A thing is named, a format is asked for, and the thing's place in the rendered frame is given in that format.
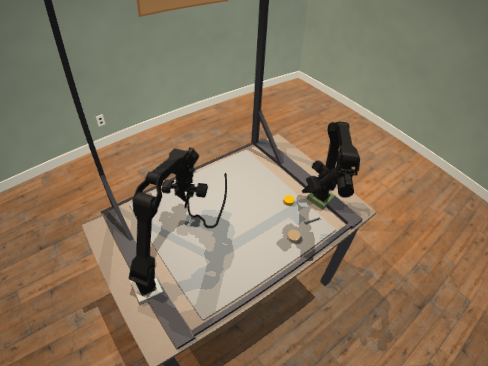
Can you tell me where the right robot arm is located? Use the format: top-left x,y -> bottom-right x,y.
128,147 -> 199,296

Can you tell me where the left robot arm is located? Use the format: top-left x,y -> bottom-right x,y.
311,121 -> 360,202

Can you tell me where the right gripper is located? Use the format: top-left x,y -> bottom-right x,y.
162,177 -> 208,202

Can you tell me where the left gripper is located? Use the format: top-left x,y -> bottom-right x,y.
302,169 -> 337,194

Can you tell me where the tan wooden disc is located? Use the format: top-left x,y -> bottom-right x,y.
287,230 -> 300,243

